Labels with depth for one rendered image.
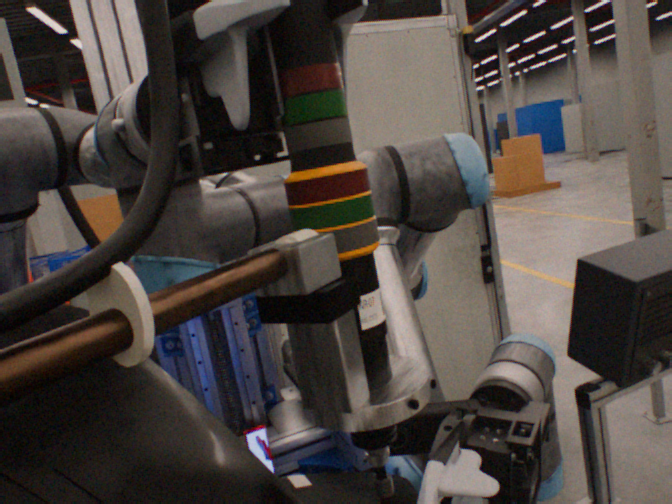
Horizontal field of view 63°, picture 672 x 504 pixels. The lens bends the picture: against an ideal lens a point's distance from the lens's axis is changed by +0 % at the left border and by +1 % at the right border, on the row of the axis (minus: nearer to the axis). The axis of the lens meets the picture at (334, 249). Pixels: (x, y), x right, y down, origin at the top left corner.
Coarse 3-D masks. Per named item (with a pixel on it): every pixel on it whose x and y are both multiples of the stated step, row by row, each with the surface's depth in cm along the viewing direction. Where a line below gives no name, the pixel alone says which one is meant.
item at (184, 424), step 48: (0, 336) 29; (96, 384) 29; (144, 384) 30; (0, 432) 24; (48, 432) 25; (96, 432) 26; (144, 432) 27; (192, 432) 29; (0, 480) 22; (48, 480) 23; (96, 480) 24; (144, 480) 25; (192, 480) 26; (240, 480) 27
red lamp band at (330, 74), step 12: (288, 72) 26; (300, 72) 26; (312, 72) 26; (324, 72) 26; (336, 72) 27; (288, 84) 26; (300, 84) 26; (312, 84) 26; (324, 84) 26; (336, 84) 26; (288, 96) 26
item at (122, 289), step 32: (160, 0) 19; (160, 32) 19; (160, 64) 19; (160, 96) 19; (160, 128) 19; (160, 160) 19; (160, 192) 19; (128, 224) 18; (96, 256) 16; (128, 256) 17; (32, 288) 15; (64, 288) 15; (96, 288) 17; (128, 288) 17; (0, 320) 14; (128, 352) 17
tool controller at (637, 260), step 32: (608, 256) 88; (640, 256) 87; (576, 288) 90; (608, 288) 85; (640, 288) 81; (576, 320) 92; (608, 320) 86; (640, 320) 83; (576, 352) 94; (608, 352) 87; (640, 352) 86
